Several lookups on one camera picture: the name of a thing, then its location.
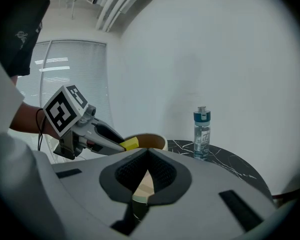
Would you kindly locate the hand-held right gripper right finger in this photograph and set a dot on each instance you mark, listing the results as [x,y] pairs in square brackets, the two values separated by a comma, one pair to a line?
[205,191]

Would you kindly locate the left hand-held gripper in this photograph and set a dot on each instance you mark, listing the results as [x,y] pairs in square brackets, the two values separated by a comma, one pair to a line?
[61,111]

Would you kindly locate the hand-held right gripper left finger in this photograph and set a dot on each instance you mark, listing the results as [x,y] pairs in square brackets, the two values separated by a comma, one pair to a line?
[85,196]

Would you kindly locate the yellow toy block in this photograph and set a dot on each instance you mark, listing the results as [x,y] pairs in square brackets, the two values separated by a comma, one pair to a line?
[130,144]

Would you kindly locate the person's left forearm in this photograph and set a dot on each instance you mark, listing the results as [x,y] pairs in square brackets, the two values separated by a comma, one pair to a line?
[30,119]

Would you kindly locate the clear water bottle teal cap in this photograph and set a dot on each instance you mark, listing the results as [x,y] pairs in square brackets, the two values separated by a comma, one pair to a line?
[202,136]

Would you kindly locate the window with white blinds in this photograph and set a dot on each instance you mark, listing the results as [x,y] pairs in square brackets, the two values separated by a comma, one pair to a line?
[72,71]

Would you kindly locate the white ceiling light rails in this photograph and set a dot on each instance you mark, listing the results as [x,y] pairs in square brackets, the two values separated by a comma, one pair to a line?
[120,6]

